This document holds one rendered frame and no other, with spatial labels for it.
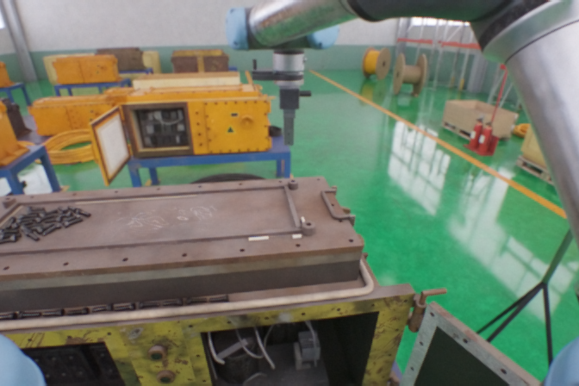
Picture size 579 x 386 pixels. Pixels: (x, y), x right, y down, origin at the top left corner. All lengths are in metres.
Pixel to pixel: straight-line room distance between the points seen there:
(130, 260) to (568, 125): 0.88
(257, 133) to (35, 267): 2.75
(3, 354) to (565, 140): 0.51
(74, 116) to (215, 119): 4.38
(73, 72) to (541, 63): 10.00
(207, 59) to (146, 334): 8.55
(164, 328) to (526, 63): 0.90
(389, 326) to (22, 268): 1.03
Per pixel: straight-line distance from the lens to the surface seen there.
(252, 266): 0.86
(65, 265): 0.98
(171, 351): 1.00
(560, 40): 0.39
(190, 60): 9.21
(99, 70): 9.85
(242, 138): 3.44
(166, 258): 0.88
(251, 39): 0.62
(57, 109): 7.40
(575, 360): 0.32
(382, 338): 1.10
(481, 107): 8.03
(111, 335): 0.98
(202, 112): 3.41
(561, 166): 0.39
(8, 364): 0.32
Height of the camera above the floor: 1.90
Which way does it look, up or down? 29 degrees down
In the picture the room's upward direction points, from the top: straight up
